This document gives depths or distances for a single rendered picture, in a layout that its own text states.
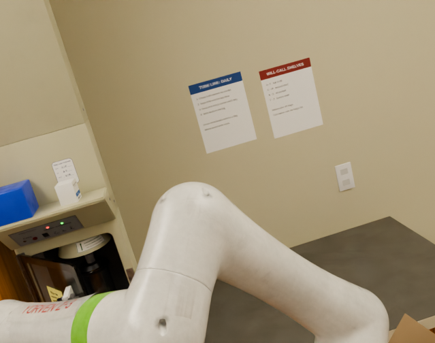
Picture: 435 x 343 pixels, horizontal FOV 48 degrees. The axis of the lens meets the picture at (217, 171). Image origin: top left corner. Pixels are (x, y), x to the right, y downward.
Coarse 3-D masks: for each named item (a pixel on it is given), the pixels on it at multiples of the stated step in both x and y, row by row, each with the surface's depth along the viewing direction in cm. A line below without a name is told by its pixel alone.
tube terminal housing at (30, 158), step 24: (24, 144) 142; (48, 144) 143; (72, 144) 144; (96, 144) 154; (0, 168) 142; (24, 168) 144; (48, 168) 145; (96, 168) 147; (48, 192) 146; (120, 216) 161; (48, 240) 149; (72, 240) 151; (120, 240) 153
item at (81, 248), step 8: (80, 240) 154; (88, 240) 155; (96, 240) 156; (104, 240) 158; (64, 248) 155; (72, 248) 154; (80, 248) 154; (88, 248) 154; (96, 248) 155; (64, 256) 155; (72, 256) 154; (80, 256) 153
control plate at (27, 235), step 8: (72, 216) 140; (48, 224) 139; (56, 224) 141; (64, 224) 142; (72, 224) 143; (80, 224) 145; (24, 232) 139; (32, 232) 140; (40, 232) 142; (48, 232) 143; (56, 232) 144; (64, 232) 146; (16, 240) 142; (32, 240) 144; (40, 240) 146
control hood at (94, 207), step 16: (96, 192) 145; (48, 208) 141; (64, 208) 137; (80, 208) 138; (96, 208) 140; (112, 208) 148; (16, 224) 135; (32, 224) 137; (96, 224) 148; (0, 240) 139
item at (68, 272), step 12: (24, 264) 147; (36, 264) 141; (48, 264) 136; (60, 264) 132; (72, 264) 129; (36, 276) 144; (48, 276) 139; (60, 276) 134; (72, 276) 130; (36, 288) 147; (60, 288) 137; (72, 288) 132; (48, 300) 145
